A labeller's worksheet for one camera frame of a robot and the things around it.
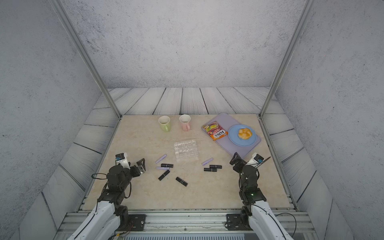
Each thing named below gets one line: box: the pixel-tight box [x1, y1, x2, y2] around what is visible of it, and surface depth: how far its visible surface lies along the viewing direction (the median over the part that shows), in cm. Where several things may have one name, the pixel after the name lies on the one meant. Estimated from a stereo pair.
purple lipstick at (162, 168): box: [155, 166, 170, 170], surface depth 94 cm
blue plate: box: [228, 123, 257, 147], surface depth 107 cm
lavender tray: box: [213, 134, 261, 159], surface depth 104 cm
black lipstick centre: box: [175, 176, 188, 187], surface depth 87 cm
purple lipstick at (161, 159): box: [155, 154, 167, 164], surface depth 98 cm
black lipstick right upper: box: [209, 164, 222, 169], surface depth 93 cm
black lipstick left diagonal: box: [158, 169, 171, 181], surface depth 91 cm
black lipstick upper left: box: [161, 163, 174, 168], surface depth 94 cm
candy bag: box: [202, 121, 229, 141], surface depth 110 cm
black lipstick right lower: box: [204, 167, 217, 172], surface depth 93 cm
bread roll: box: [238, 128, 253, 140], surface depth 107 cm
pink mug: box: [179, 114, 192, 132], surface depth 107 cm
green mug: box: [158, 115, 171, 132], surface depth 107 cm
